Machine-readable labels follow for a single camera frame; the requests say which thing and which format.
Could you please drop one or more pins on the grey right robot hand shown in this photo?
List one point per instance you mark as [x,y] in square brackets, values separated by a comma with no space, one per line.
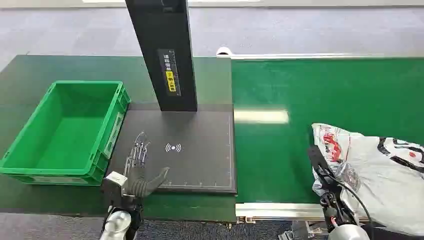
[326,180]

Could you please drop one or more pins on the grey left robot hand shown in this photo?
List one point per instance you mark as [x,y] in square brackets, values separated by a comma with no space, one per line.
[137,184]

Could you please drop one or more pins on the white plastic parcel bag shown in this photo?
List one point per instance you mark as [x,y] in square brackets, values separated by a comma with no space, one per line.
[381,179]

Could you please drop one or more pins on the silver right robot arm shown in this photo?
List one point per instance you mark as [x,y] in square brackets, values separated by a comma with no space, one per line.
[348,233]

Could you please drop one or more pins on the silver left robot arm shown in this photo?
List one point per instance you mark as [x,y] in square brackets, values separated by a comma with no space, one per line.
[117,223]

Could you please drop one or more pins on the green conveyor belt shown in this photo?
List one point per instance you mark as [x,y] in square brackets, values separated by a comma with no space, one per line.
[281,159]

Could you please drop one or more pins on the green plastic crate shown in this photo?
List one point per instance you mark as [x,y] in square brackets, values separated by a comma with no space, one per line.
[66,136]

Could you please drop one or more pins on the black and yellow warning label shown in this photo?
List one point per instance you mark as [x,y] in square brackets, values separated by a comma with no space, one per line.
[171,74]

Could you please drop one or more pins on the white conveyor roller end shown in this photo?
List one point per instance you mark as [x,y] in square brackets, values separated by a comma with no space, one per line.
[224,50]

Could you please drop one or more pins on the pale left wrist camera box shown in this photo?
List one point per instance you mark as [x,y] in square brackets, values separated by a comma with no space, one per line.
[113,187]

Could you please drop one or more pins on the grey conveyor support bracket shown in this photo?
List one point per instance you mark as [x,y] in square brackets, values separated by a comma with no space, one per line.
[299,231]

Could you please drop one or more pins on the black scanner base plate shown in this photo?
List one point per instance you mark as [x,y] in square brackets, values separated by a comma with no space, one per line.
[198,155]

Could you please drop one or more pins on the black scanner post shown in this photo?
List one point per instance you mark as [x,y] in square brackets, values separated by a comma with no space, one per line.
[165,39]

